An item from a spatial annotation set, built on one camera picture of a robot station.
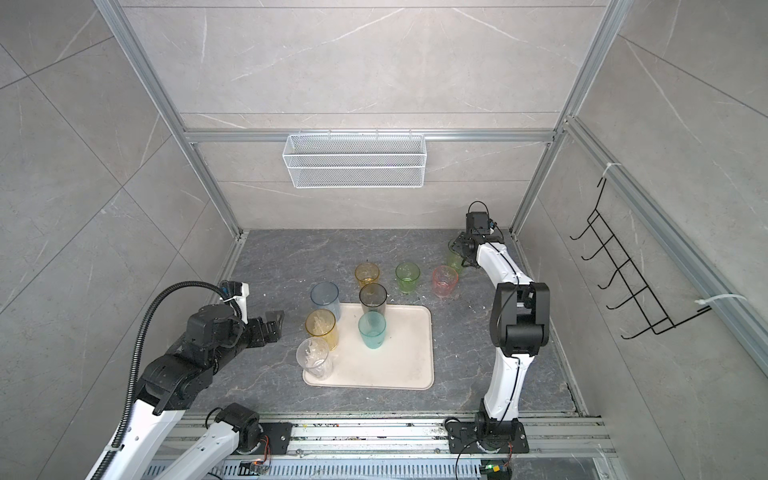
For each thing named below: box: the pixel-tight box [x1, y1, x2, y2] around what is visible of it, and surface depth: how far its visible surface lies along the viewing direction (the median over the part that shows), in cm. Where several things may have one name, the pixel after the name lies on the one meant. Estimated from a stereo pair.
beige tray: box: [303, 303, 434, 390], surface depth 89 cm
